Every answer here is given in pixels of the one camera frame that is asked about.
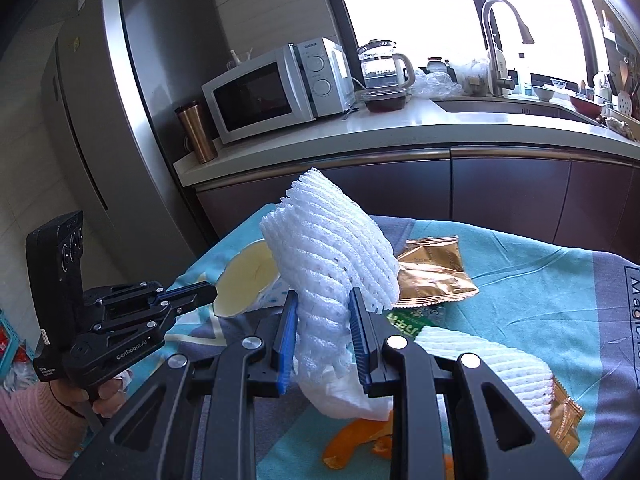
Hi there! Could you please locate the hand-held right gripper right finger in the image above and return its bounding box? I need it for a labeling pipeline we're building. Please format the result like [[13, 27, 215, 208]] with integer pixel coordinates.
[[349, 287, 583, 480]]

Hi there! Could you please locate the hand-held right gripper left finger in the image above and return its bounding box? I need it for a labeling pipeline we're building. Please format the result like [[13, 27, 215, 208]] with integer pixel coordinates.
[[65, 289, 301, 480]]

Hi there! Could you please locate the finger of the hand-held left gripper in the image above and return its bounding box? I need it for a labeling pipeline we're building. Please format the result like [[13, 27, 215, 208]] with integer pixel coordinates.
[[100, 282, 219, 333], [84, 281, 167, 311]]

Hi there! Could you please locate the paper cup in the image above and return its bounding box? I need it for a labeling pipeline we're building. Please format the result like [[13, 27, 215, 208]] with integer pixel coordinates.
[[212, 240, 296, 318]]

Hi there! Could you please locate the large orange peel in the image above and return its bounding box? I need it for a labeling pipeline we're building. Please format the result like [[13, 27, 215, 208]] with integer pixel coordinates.
[[322, 417, 396, 468]]

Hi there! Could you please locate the white foam fruit net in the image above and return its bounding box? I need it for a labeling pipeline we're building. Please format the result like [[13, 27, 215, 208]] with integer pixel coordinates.
[[412, 325, 556, 433], [260, 167, 401, 376]]

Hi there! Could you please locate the person's left forearm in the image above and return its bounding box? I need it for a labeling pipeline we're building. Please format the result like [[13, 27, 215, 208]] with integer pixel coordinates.
[[0, 382, 96, 478]]

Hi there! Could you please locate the person's left hand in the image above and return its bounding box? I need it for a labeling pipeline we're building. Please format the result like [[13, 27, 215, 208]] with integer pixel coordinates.
[[92, 367, 133, 418]]

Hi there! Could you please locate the clear green printed wrapper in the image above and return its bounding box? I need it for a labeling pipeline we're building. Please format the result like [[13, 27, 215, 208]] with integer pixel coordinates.
[[387, 305, 446, 341]]

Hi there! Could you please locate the white crumpled tissue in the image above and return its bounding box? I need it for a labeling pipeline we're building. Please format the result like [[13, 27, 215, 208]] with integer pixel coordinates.
[[300, 360, 396, 421]]

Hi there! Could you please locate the gold snack wrapper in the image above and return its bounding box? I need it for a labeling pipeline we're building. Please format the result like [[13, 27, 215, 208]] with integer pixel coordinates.
[[395, 235, 481, 308], [547, 377, 586, 458]]

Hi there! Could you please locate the small orange peel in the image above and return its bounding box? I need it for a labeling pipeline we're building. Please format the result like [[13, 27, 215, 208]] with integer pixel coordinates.
[[372, 432, 398, 458]]

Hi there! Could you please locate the copper travel tumbler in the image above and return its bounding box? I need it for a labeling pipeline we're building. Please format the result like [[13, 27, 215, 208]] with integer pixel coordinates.
[[174, 101, 218, 164]]

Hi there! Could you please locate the teal and grey tablecloth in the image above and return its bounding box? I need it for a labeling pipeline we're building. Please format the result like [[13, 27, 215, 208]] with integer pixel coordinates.
[[162, 205, 640, 480]]

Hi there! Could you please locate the silver refrigerator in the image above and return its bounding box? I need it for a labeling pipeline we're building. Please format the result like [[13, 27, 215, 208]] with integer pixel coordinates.
[[40, 0, 236, 281]]

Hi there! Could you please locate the dark kitchen base cabinet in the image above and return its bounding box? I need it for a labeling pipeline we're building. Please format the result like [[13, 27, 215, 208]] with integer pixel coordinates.
[[195, 147, 640, 266]]

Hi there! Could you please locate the white microwave oven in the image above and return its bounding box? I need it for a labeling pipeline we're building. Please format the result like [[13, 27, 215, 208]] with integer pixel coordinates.
[[201, 36, 357, 145]]

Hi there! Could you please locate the dark lidded food container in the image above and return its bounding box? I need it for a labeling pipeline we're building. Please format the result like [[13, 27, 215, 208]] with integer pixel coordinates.
[[361, 87, 408, 112]]

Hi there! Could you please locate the clear plastic bag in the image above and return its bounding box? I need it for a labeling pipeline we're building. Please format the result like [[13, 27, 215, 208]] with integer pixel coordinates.
[[412, 57, 488, 96]]

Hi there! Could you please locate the glass electric kettle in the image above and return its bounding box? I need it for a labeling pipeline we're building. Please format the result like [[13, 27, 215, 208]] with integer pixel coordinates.
[[356, 39, 417, 97]]

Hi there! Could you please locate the kitchen sink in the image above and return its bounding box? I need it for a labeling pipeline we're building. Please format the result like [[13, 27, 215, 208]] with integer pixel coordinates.
[[435, 97, 601, 126]]

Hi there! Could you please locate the steel kitchen faucet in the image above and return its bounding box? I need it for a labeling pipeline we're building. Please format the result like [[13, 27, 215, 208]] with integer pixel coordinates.
[[481, 0, 535, 98]]

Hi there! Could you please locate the red bowl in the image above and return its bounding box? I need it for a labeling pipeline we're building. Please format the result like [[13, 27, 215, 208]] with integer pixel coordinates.
[[570, 94, 608, 113]]

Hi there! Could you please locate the crumpled dish rag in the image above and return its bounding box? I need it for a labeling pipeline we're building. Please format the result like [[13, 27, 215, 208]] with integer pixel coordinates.
[[602, 116, 635, 138]]

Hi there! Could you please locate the large kitchen window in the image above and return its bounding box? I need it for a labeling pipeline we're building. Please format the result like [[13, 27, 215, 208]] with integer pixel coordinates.
[[330, 0, 601, 91]]

